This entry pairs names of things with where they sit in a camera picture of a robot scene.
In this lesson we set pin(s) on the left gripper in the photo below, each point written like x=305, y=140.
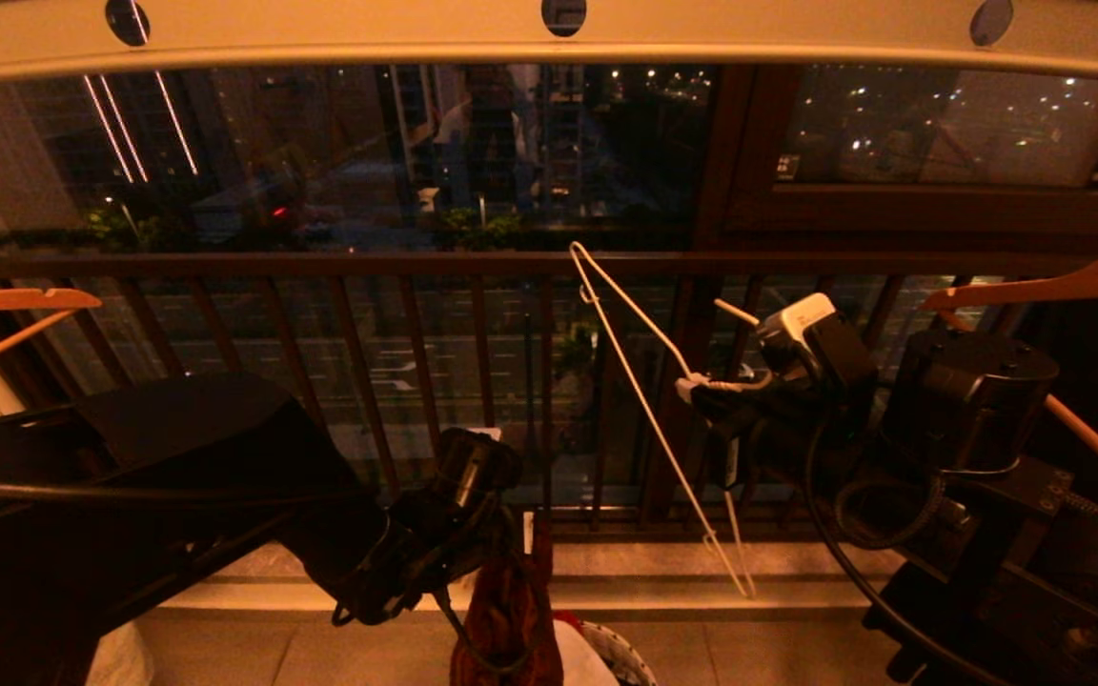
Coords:
x=435, y=553

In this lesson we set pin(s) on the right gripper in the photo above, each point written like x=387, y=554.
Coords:
x=825, y=410

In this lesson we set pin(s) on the dark red garment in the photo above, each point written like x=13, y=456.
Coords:
x=511, y=610

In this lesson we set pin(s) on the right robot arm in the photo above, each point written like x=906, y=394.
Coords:
x=968, y=400

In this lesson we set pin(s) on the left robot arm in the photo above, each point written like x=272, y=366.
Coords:
x=177, y=457

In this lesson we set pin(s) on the white garment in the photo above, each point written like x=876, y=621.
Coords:
x=579, y=667

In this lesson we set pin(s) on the white perforated laundry basket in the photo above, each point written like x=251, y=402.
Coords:
x=625, y=659

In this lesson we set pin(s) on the wooden clothes hanger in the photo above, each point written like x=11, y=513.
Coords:
x=15, y=300
x=1083, y=281

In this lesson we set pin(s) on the dark metal balcony railing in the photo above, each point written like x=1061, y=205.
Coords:
x=320, y=264

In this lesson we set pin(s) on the white cloth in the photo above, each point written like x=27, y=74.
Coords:
x=120, y=657

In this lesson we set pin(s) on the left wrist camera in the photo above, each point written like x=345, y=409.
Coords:
x=473, y=467

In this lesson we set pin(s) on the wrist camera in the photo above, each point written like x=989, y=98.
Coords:
x=473, y=467
x=802, y=324

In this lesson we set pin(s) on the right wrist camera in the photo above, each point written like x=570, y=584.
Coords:
x=802, y=324

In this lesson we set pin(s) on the brown wooden window frame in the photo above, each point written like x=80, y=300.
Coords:
x=730, y=152

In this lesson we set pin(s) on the pale drying rail with holes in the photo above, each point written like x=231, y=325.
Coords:
x=320, y=43

